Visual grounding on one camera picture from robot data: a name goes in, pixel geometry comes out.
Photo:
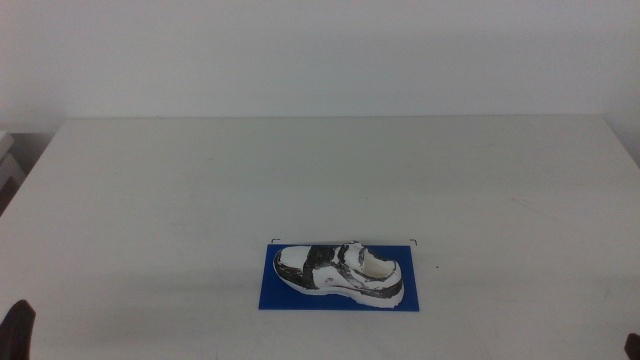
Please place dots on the white and black shoe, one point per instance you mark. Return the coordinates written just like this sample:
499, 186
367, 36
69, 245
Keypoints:
340, 275

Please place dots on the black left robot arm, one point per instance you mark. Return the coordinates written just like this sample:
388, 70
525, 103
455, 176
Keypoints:
16, 332

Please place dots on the blue rectangular mat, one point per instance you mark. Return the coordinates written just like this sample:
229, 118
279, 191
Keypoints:
280, 300

